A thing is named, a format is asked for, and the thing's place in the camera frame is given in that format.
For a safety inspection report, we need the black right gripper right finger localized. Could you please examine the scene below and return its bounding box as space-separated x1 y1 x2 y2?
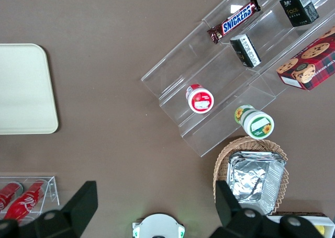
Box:
209 180 278 238

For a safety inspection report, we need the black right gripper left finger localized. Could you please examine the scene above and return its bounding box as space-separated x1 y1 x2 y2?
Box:
33 180 98 238

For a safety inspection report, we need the aluminium foil tray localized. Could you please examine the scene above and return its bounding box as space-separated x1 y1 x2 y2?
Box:
229 151 287 171
228 156 285 216

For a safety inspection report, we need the light tan wicker basket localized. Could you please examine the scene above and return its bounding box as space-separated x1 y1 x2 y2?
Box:
214 136 289 214

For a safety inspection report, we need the beige plastic serving tray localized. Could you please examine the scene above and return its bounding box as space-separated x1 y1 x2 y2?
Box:
0 43 59 135

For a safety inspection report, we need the clear acrylic bottle rack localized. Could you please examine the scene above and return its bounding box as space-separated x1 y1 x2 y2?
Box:
0 175 60 223

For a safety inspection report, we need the red cola bottle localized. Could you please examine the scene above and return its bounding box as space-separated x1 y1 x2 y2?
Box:
3 180 48 223
0 182 25 213

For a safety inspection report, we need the yellow snack pack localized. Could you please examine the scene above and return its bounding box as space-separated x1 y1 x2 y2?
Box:
314 223 327 236

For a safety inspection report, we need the white plastic snack bin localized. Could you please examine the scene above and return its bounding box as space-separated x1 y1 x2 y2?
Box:
268 211 335 238

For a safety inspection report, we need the green lidded yogurt cup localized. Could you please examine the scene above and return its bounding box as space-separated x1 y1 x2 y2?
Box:
234 104 275 140

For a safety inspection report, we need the red lidded yogurt cup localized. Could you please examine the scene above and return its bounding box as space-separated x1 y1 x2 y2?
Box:
185 83 215 115

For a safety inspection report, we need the clear acrylic step display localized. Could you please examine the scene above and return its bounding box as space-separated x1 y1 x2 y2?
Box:
140 0 335 158

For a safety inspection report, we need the small black carton box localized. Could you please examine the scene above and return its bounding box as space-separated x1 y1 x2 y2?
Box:
279 0 320 28
230 33 262 68

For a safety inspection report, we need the red tartan cookie box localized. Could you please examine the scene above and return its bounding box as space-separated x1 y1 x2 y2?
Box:
276 26 335 92

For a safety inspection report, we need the Snickers chocolate bar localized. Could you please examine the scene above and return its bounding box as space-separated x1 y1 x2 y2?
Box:
207 0 262 44

